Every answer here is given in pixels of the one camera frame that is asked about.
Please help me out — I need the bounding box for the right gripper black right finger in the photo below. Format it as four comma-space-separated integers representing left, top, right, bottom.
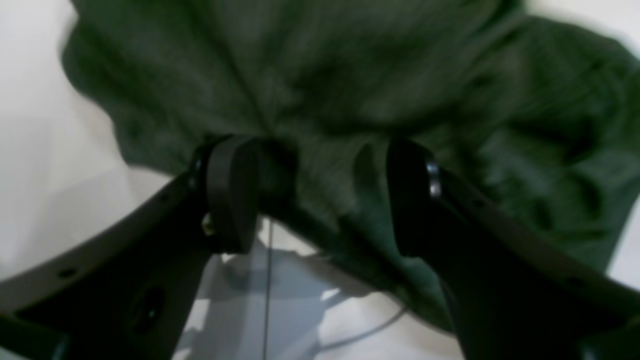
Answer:
386, 139, 640, 360

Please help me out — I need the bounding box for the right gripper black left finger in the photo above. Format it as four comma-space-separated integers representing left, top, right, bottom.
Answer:
0, 136, 259, 360

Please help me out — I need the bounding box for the dark green t-shirt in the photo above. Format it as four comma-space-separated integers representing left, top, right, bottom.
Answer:
62, 0, 640, 332

